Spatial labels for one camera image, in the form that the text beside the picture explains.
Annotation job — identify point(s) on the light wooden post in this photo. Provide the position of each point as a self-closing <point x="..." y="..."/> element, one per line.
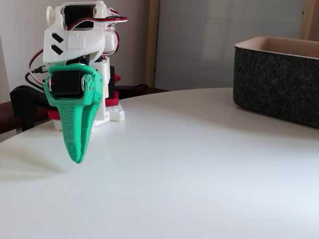
<point x="310" y="17"/>
<point x="152" y="37"/>

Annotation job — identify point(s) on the black clamp with red pad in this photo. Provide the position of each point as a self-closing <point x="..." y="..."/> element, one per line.
<point x="22" y="99"/>

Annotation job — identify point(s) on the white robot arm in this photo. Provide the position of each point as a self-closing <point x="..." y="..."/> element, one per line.
<point x="74" y="39"/>

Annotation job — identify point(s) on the black clamp with red trigger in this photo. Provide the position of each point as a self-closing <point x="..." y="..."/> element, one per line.
<point x="113" y="100"/>

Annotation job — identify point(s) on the dark grey felt basket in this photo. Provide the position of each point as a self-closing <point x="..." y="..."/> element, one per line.
<point x="269" y="82"/>

